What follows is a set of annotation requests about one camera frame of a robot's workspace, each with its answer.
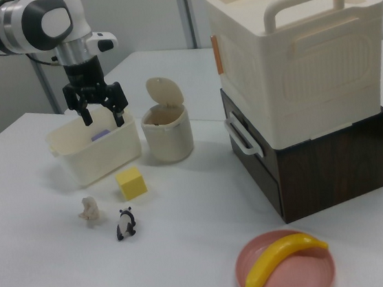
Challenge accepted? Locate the pink round plate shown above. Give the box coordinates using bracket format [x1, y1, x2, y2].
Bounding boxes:
[231, 223, 340, 287]

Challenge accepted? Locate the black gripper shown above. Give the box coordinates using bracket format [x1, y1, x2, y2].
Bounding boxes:
[58, 52, 131, 134]

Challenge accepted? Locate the white drawer handle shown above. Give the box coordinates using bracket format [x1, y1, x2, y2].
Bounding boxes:
[222, 110, 263, 159]

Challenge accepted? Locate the purple block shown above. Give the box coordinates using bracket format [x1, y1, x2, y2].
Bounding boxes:
[89, 128, 113, 142]

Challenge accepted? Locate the cream rectangular plastic bin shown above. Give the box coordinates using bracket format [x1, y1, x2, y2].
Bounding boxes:
[43, 102, 145, 192]

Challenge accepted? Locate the panda toy figurine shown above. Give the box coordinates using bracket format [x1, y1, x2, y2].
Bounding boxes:
[113, 206, 138, 242]

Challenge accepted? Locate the cream plastic storage box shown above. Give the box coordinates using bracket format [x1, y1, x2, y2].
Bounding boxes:
[203, 0, 383, 156]

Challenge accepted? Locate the yellow toy banana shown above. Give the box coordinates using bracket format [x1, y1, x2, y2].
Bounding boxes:
[239, 229, 333, 287]

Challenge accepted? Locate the small beige animal figurine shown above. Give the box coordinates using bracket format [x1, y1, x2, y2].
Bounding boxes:
[76, 194, 102, 230]

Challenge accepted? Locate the dark wood drawer cabinet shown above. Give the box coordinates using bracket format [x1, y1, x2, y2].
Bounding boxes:
[219, 69, 383, 231]

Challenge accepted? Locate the yellow foam cube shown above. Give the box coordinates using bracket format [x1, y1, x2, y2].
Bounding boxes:
[114, 166, 149, 203]

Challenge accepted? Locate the cream trash can with lid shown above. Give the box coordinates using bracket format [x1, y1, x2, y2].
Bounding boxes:
[135, 74, 196, 165]

